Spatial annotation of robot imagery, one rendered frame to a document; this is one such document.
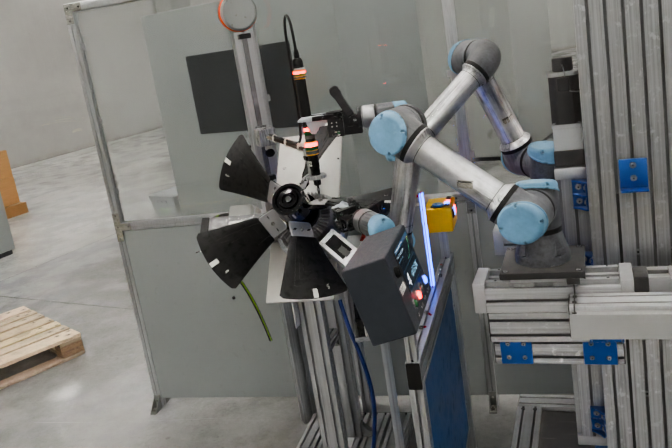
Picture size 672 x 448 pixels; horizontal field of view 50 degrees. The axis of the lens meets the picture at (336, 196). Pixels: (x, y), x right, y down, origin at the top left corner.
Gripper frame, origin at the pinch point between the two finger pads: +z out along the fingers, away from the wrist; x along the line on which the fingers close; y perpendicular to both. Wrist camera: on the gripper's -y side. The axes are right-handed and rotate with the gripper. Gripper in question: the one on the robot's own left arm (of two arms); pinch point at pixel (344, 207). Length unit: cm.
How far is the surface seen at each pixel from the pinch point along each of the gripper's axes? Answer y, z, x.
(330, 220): 0.1, 17.4, 8.0
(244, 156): 19.2, 35.6, -20.3
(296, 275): 22.4, -1.9, 15.3
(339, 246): 2.7, 7.3, 14.7
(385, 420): -10, 48, 112
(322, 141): -5.8, 20.6, -19.3
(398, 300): 21, -80, 0
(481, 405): -55, 45, 124
